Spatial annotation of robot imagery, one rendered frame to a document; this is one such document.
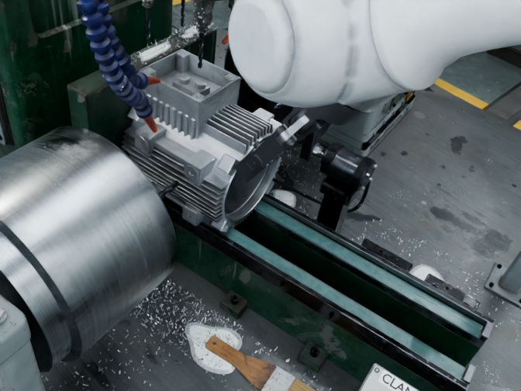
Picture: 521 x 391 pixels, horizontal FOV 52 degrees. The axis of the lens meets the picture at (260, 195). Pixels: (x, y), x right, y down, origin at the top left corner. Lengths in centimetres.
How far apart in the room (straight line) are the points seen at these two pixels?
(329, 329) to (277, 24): 60
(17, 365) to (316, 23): 41
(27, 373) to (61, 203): 17
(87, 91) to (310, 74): 50
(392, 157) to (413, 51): 100
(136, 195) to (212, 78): 31
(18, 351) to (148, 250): 19
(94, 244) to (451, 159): 102
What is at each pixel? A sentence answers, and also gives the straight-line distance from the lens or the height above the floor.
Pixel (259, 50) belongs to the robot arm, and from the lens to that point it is 36.
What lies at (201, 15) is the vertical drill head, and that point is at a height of 127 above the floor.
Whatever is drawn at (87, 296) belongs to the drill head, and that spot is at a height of 109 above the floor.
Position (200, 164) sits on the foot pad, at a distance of 78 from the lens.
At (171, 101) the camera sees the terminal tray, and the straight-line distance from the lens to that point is 82.
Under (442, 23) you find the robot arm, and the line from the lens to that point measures 36.
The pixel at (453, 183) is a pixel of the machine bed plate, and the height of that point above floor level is 80.
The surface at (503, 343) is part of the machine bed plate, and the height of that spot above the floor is 80.
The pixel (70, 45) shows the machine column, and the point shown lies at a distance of 92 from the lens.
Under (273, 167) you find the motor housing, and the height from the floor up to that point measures 99.
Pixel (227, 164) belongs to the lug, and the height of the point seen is 108.
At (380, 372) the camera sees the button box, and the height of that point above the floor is 108.
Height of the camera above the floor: 158
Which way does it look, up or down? 43 degrees down
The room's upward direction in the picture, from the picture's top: 10 degrees clockwise
